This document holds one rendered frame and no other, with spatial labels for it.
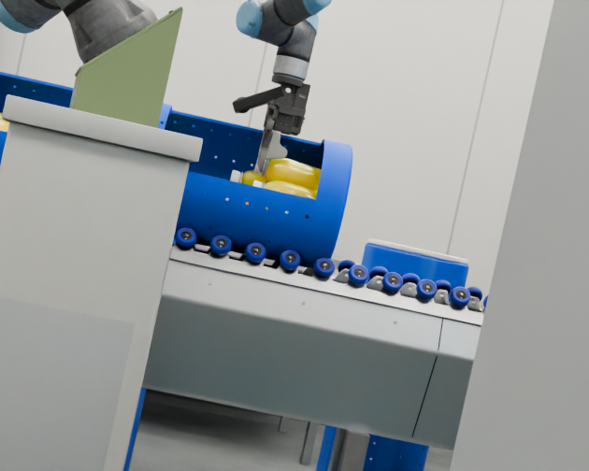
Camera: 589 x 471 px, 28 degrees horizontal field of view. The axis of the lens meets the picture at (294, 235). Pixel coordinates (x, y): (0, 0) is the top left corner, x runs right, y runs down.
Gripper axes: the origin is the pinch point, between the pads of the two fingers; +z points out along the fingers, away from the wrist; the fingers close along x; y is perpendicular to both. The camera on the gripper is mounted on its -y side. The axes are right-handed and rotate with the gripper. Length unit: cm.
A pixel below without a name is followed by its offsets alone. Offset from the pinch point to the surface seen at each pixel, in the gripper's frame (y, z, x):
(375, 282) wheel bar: 32.6, 19.8, 10.1
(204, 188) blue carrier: -10.3, 7.6, -13.3
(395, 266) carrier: 42, 16, 44
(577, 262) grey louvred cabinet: 20, 7, -169
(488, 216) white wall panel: 133, -13, 343
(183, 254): -11.4, 22.1, -10.4
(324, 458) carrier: 36, 70, 51
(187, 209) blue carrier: -12.8, 12.7, -11.5
